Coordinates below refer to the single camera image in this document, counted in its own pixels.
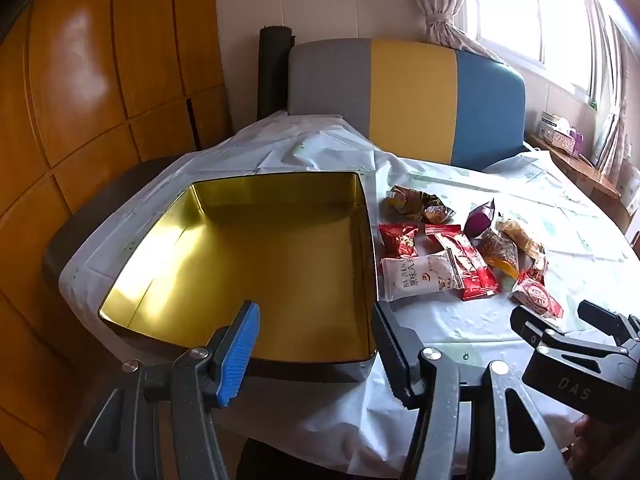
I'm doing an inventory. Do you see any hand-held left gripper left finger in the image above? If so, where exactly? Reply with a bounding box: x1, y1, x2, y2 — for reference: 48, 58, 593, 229
57, 300, 263, 480

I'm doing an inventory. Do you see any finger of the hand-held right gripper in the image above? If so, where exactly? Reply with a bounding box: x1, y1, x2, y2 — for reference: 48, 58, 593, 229
577, 300, 640, 348
510, 305, 566, 356

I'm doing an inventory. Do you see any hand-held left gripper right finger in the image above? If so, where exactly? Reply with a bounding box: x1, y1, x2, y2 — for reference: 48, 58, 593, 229
372, 302, 573, 480

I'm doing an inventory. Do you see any red white patterned packet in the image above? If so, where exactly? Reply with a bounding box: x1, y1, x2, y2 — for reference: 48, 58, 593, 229
511, 270, 565, 320

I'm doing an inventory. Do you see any gold tin box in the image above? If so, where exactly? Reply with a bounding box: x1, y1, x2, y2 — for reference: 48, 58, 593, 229
97, 171, 378, 383

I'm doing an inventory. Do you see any long red snack packet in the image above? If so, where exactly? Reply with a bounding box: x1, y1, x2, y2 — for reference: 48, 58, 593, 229
425, 224, 500, 302

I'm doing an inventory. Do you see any sunflower seed packet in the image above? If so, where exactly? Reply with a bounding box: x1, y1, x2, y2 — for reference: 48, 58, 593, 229
477, 230, 521, 281

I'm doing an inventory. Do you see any white snack packet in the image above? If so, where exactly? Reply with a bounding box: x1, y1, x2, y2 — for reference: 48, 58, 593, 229
381, 250, 466, 303

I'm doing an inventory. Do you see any clear brown cake packet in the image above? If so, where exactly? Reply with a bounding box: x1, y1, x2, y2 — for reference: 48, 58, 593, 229
495, 217, 546, 261

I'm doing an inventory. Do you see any small shiny red packet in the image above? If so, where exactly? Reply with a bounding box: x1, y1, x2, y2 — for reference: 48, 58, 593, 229
378, 222, 420, 261

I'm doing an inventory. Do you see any purple triangular snack packet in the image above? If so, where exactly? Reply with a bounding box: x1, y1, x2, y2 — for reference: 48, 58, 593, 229
464, 198, 497, 238

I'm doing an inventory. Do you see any brown gold snack packet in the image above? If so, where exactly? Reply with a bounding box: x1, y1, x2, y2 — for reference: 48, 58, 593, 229
385, 185, 458, 225

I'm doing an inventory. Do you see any person's right hand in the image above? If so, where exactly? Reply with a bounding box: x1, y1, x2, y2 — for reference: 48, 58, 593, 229
562, 412, 608, 468

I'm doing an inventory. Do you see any white printed tablecloth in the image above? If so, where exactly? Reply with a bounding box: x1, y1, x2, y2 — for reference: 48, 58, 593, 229
59, 110, 640, 478

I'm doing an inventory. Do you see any wooden side desk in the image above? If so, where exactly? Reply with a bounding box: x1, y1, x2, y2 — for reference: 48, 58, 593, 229
525, 132, 631, 231

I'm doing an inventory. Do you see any patterned tissue box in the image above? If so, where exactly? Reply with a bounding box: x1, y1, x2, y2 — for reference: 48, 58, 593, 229
537, 112, 576, 153

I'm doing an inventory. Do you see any patterned curtain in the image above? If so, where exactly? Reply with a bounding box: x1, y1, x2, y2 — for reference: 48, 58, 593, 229
590, 0, 640, 176
407, 0, 501, 61

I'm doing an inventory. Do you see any grey yellow blue chair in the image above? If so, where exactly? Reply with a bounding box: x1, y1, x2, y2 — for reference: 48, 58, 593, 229
287, 37, 528, 173

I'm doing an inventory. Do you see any black rolled mat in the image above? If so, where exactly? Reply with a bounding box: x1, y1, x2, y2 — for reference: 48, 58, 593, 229
257, 25, 296, 121

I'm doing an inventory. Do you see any wooden wardrobe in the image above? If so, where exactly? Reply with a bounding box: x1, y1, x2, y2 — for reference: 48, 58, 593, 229
0, 0, 233, 480

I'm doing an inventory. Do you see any window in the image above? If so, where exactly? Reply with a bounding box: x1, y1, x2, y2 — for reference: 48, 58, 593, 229
465, 0, 621, 101

